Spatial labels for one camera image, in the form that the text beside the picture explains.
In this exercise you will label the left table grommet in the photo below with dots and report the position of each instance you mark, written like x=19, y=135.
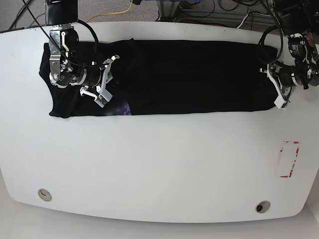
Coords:
x=44, y=195

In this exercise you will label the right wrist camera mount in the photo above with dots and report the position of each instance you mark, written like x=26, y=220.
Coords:
x=100, y=94

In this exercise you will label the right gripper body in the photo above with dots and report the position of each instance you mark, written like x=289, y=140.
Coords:
x=93, y=77

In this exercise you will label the right table grommet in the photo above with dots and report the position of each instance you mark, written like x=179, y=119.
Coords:
x=262, y=207

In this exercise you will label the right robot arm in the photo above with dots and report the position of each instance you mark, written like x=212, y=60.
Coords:
x=65, y=69

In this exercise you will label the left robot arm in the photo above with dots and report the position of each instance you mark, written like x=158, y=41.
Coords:
x=298, y=20

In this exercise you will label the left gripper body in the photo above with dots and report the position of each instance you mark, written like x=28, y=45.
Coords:
x=288, y=77

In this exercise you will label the red tape rectangle marking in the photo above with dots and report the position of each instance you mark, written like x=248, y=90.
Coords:
x=287, y=158

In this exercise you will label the table grommet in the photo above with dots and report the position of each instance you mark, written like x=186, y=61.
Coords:
x=262, y=207
x=44, y=195

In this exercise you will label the black t-shirt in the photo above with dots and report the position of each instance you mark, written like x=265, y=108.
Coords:
x=164, y=77

